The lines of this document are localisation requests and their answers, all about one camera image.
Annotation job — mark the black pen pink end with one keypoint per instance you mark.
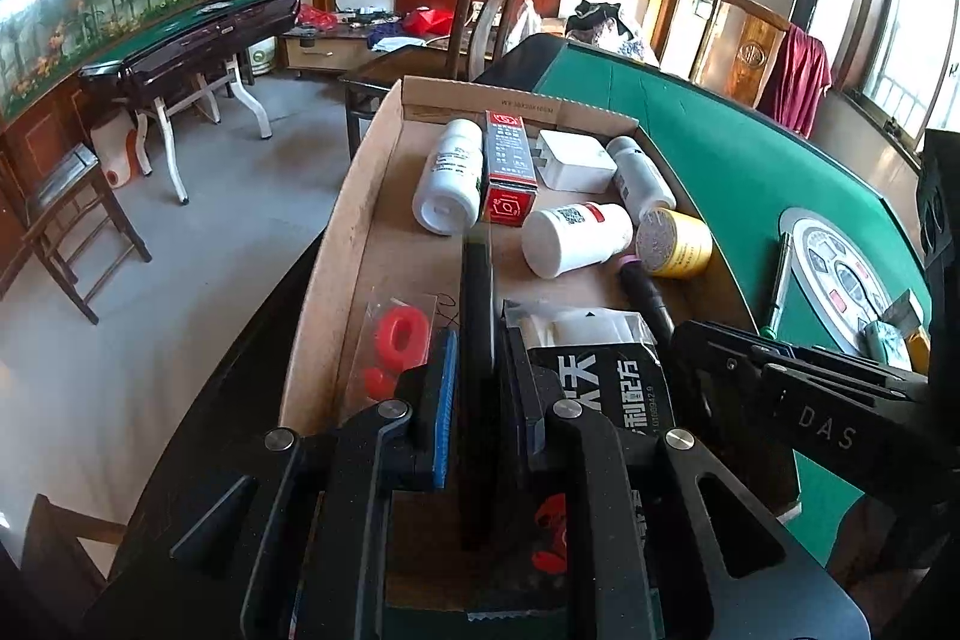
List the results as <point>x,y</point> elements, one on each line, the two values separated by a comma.
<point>649,299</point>

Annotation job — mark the white bottle red label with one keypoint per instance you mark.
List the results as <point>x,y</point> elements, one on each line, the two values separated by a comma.
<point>570,242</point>

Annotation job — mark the dark wooden chair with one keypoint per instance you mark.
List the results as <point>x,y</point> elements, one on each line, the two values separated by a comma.
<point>52,535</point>
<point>67,175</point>

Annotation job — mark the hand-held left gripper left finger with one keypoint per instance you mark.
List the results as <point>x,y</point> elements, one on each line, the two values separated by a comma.
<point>448,407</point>

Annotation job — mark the teal and white packet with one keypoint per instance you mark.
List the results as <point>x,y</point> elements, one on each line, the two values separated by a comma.
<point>885,340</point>

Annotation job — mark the folding green mahjong table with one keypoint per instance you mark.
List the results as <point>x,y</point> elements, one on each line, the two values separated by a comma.
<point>187,36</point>

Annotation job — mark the yellow packet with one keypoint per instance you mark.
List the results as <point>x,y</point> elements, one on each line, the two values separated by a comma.
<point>919,347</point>

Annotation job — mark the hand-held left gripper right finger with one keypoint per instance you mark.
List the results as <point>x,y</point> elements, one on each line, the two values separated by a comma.
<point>525,385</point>

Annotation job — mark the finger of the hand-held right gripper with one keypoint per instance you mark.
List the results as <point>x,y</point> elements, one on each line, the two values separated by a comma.
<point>712,377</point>
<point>840,370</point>

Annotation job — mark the small white grey carton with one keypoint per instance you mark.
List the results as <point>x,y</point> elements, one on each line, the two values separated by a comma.
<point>900,308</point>

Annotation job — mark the wooden chair carved emblem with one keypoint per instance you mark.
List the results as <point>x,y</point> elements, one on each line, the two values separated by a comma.
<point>750,59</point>

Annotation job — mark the white plastic bag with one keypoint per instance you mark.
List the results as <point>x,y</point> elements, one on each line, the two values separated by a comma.
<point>525,29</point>

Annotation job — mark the black long case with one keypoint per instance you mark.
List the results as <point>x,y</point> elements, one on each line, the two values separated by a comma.
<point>478,325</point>

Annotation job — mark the dark red hanging cloth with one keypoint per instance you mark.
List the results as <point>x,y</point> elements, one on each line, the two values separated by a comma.
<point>799,78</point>

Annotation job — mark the white bottle green label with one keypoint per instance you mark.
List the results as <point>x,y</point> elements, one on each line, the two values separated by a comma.
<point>450,183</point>

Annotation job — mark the small white bottle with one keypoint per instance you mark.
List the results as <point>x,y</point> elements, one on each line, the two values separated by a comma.
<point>637,179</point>

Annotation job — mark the black pen green tip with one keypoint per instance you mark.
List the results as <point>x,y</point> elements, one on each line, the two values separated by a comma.
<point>776,287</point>

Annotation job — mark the white orange jug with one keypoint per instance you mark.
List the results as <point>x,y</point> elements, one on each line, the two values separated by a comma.
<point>112,149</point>

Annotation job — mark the brown cardboard box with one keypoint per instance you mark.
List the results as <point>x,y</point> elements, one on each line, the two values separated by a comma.
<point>390,250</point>

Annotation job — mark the white charger plug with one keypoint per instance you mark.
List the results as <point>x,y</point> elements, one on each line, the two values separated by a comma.
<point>577,160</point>

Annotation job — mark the person's right forearm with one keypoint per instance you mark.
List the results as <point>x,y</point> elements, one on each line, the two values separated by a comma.
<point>885,531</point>

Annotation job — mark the yellow round jar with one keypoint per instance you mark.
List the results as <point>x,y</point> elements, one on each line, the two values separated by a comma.
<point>682,250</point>

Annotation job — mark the black bag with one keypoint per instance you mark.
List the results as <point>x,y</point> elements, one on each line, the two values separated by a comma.
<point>596,14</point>

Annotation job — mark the round mahjong table control panel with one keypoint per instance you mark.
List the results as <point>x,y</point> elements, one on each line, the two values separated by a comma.
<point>832,265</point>

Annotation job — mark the low wooden cabinet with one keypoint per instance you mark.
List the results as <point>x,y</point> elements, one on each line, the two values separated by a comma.
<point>322,54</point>

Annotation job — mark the window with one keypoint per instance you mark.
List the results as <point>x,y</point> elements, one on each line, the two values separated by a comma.
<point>907,10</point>

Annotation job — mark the red narrow box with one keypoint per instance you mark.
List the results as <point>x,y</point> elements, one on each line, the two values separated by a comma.
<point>510,175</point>

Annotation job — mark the white round bucket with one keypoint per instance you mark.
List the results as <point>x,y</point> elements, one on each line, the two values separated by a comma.
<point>260,61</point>

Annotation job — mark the red rings plastic bag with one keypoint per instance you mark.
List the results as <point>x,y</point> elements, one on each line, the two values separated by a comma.
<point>397,340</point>

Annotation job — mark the black crab print packet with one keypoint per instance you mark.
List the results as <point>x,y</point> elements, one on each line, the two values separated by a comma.
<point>592,377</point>

